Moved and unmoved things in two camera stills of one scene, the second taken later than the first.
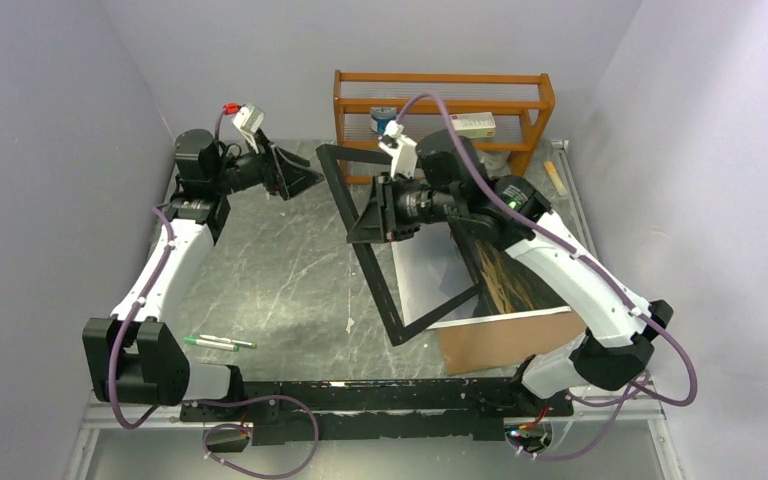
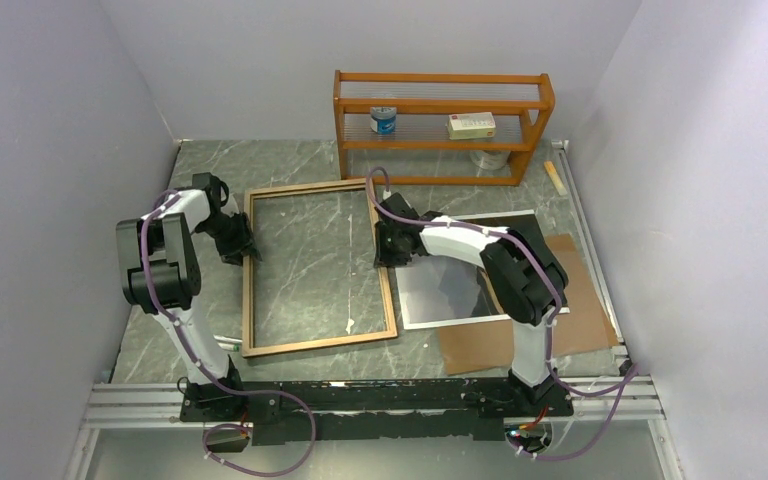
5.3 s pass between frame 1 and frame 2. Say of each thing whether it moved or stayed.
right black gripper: moved
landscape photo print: stayed
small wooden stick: stayed
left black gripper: moved
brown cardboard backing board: stayed
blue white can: stayed
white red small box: stayed
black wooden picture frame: moved
